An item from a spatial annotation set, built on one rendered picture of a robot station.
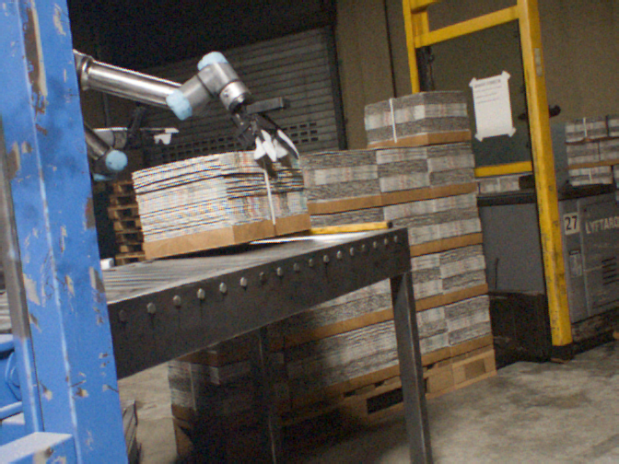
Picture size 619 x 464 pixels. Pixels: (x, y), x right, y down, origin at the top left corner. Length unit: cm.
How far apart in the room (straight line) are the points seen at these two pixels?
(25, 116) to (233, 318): 69
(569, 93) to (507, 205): 545
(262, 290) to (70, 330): 71
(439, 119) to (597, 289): 122
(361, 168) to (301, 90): 750
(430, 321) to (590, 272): 99
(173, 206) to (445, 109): 180
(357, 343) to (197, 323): 178
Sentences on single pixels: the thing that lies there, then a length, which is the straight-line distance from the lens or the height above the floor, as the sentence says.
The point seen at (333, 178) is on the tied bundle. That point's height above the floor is 97.
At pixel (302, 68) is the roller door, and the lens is 1064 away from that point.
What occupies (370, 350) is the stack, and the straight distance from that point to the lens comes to 317.
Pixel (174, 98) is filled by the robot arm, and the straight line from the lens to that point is 214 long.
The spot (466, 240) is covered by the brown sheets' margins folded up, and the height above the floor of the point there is 63.
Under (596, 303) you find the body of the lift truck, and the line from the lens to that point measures 412.
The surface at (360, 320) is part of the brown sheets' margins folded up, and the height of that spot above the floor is 40.
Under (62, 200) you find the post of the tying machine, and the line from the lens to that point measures 91.
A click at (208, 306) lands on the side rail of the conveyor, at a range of 142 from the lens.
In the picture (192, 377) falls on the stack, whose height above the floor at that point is 32.
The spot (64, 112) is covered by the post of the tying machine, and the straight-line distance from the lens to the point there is 94.
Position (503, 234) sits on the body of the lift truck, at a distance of 409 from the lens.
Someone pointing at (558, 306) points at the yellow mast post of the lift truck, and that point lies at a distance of 379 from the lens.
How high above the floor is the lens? 93
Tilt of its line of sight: 3 degrees down
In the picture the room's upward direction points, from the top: 7 degrees counter-clockwise
